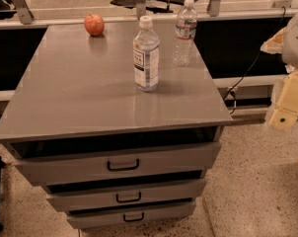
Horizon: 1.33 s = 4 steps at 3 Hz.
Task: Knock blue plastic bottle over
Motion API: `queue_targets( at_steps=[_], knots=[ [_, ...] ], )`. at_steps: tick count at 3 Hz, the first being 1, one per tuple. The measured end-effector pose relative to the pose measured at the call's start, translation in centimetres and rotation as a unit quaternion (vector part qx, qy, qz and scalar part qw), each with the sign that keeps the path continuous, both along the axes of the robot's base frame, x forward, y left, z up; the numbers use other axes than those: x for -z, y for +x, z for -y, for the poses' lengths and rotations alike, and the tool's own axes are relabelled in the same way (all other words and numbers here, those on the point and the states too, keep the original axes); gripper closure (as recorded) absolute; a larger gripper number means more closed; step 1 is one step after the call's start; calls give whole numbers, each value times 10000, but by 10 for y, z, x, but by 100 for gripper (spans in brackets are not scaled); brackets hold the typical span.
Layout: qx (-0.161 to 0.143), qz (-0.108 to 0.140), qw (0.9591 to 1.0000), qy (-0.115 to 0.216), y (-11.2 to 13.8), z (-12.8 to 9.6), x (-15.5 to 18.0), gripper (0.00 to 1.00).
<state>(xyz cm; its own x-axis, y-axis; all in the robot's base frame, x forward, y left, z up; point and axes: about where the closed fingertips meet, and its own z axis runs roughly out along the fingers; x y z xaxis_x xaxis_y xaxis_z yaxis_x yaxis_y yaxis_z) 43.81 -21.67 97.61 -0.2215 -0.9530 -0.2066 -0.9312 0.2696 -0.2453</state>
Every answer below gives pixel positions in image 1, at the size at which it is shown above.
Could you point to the clear plastic water bottle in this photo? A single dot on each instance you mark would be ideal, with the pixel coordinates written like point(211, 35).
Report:
point(185, 29)

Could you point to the grey drawer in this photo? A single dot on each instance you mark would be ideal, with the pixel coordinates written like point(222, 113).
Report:
point(127, 195)
point(87, 167)
point(131, 214)

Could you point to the grey drawer cabinet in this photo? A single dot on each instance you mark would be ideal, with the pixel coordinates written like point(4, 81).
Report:
point(78, 96)

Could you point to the red apple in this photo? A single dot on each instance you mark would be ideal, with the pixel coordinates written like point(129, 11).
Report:
point(94, 24)

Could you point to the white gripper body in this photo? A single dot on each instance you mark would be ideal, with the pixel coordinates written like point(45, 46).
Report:
point(296, 44)

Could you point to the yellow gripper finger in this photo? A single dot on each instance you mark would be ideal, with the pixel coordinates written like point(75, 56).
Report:
point(274, 44)
point(283, 112)

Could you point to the bottom grey drawer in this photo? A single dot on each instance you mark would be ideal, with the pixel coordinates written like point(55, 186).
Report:
point(131, 214)

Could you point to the middle grey drawer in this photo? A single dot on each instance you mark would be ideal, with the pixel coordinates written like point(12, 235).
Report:
point(127, 195)

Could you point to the top grey drawer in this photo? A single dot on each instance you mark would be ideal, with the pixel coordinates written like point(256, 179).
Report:
point(87, 167)

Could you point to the blue labelled plastic bottle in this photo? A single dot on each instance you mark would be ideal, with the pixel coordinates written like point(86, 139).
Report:
point(146, 56)

